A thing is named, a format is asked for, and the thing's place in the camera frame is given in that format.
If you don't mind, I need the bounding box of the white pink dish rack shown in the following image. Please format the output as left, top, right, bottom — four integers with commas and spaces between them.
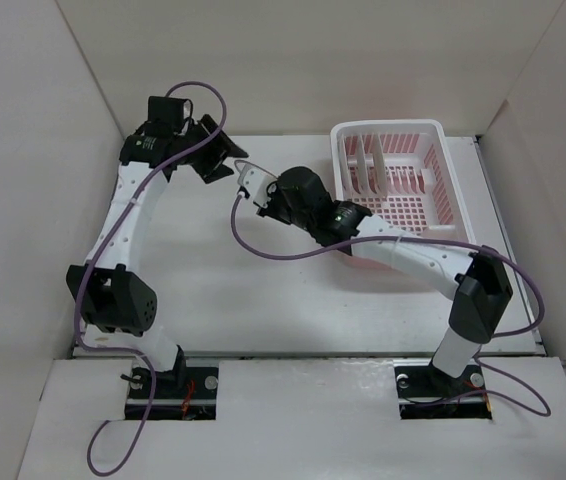
330, 119, 475, 243

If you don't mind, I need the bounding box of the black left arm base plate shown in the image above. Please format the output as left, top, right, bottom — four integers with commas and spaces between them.
121, 366, 219, 421

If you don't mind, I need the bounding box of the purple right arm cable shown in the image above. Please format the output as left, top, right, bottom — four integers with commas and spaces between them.
230, 192, 552, 417

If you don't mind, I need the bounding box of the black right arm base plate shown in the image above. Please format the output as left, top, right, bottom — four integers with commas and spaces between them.
394, 364, 492, 420

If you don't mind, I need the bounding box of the orange sunburst plate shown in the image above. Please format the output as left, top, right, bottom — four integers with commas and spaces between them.
355, 135, 370, 196

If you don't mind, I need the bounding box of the green rimmed white plate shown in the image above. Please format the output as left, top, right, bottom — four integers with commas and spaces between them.
341, 137, 359, 196

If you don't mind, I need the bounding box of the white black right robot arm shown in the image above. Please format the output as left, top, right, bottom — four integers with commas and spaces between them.
242, 167, 512, 394

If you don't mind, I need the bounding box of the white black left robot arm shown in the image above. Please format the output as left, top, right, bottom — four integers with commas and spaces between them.
66, 96, 248, 397

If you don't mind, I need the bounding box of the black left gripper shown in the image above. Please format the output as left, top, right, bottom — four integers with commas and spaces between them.
173, 116, 246, 182

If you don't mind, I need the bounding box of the black rimmed flower plate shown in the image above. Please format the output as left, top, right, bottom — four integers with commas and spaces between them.
372, 134, 389, 198

